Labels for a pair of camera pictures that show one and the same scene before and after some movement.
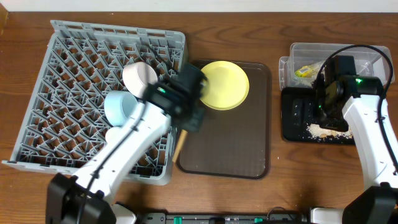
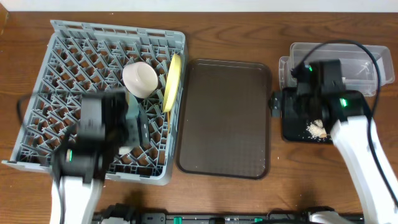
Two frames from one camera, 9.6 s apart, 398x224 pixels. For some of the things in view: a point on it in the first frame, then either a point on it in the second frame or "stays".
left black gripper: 197,98 → 134,130
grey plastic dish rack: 62,122 stays
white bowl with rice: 137,76 stays
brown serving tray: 234,142 stays
